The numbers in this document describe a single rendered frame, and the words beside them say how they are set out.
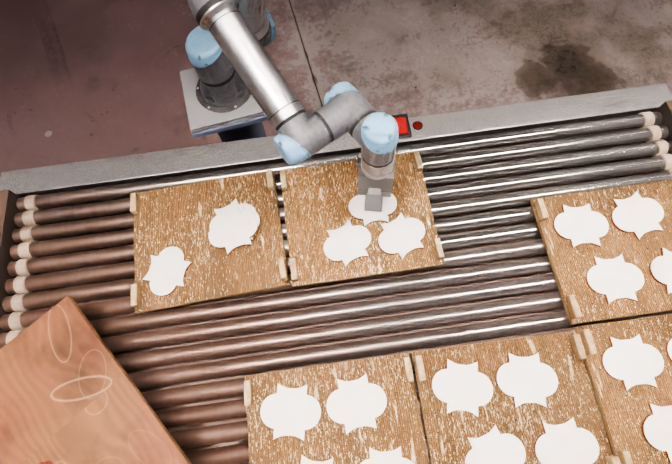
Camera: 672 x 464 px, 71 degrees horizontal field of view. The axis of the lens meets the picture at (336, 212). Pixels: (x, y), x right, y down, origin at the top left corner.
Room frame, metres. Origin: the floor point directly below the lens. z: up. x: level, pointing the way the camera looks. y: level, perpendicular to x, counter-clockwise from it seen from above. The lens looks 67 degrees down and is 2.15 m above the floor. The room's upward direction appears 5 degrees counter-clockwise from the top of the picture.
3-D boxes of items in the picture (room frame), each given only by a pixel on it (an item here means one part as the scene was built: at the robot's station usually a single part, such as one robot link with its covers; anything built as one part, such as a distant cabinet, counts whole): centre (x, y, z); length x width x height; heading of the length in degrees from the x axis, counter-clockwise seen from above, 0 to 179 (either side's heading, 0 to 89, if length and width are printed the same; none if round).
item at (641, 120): (0.69, -0.04, 0.90); 1.95 x 0.05 x 0.05; 93
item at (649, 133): (0.64, -0.04, 0.90); 1.95 x 0.05 x 0.05; 93
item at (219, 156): (0.76, -0.03, 0.89); 2.08 x 0.08 x 0.06; 93
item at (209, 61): (1.00, 0.33, 1.06); 0.13 x 0.12 x 0.14; 121
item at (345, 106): (0.59, -0.04, 1.29); 0.11 x 0.11 x 0.08; 31
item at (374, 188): (0.49, -0.10, 1.13); 0.12 x 0.09 x 0.16; 170
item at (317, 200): (0.49, -0.06, 0.93); 0.41 x 0.35 x 0.02; 94
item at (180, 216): (0.46, 0.36, 0.93); 0.41 x 0.35 x 0.02; 96
